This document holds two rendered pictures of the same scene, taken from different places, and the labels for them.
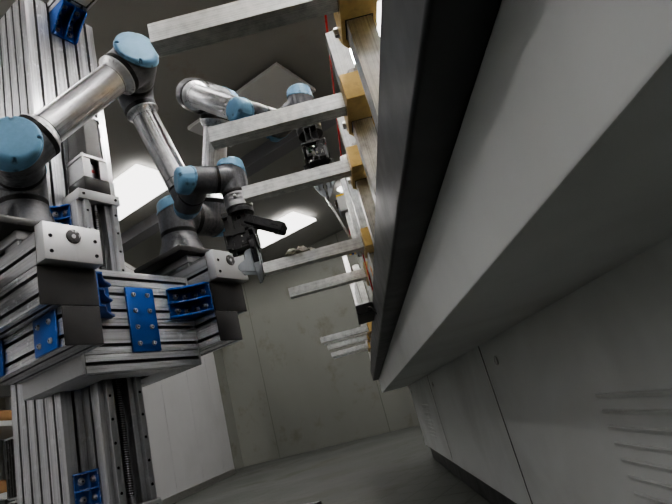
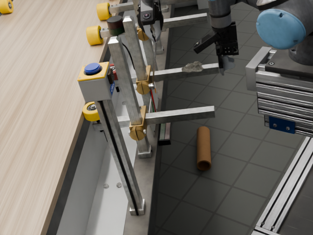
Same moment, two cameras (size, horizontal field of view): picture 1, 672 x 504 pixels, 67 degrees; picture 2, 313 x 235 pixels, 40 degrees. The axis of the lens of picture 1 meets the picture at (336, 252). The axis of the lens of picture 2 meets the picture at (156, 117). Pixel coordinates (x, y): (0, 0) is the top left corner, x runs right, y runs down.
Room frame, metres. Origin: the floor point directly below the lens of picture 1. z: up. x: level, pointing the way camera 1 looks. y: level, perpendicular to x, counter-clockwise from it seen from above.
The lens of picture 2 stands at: (2.73, 0.25, 1.73)
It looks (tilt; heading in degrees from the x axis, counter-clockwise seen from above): 36 degrees down; 193
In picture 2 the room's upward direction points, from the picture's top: 14 degrees counter-clockwise
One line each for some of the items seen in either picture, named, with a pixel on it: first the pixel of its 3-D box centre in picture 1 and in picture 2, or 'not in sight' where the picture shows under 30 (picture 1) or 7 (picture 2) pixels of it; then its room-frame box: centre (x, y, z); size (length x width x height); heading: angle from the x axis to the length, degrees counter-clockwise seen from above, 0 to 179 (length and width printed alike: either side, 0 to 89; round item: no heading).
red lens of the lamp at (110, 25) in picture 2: not in sight; (115, 22); (1.33, -0.15, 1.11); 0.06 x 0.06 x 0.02
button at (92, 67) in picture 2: not in sight; (92, 69); (1.84, -0.09, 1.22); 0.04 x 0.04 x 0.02
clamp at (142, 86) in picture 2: (372, 242); (143, 79); (1.30, -0.10, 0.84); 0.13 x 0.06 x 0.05; 1
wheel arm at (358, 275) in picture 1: (358, 276); (153, 119); (1.54, -0.05, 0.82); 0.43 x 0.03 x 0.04; 91
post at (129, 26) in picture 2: (367, 231); (141, 74); (1.33, -0.10, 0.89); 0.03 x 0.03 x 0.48; 1
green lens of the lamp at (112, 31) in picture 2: not in sight; (117, 28); (1.33, -0.15, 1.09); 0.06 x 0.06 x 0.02
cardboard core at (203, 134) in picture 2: not in sight; (203, 147); (0.83, 0.03, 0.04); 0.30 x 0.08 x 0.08; 1
